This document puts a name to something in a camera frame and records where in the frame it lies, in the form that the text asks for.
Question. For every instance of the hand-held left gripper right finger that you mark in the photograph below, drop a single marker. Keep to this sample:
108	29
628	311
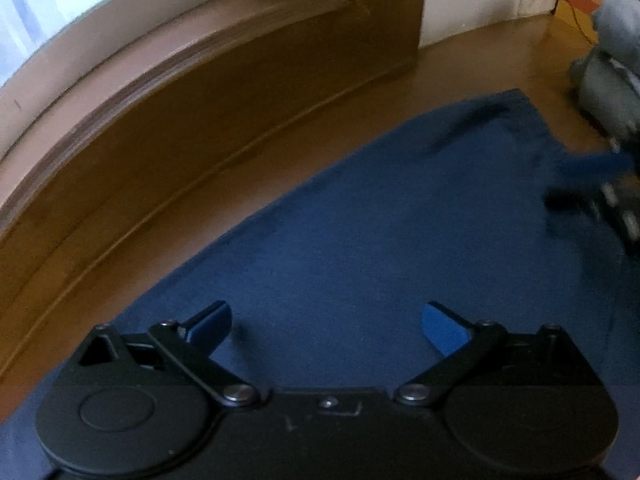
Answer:
442	327

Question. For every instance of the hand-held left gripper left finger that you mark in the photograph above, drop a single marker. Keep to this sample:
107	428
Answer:
212	322

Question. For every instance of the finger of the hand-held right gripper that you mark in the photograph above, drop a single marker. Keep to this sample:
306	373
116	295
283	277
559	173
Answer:
565	199
595	165

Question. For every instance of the dark blue pants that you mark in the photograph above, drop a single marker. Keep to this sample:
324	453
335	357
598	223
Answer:
350	220

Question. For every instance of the folded grey garment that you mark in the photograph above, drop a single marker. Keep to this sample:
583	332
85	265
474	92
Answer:
605	100

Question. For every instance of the folded white dotted garment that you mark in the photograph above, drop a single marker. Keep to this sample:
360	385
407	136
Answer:
625	67

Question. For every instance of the brown wooden window sill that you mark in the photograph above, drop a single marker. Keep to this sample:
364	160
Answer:
150	70

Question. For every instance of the window with white frame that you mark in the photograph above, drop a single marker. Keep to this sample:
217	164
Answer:
75	10

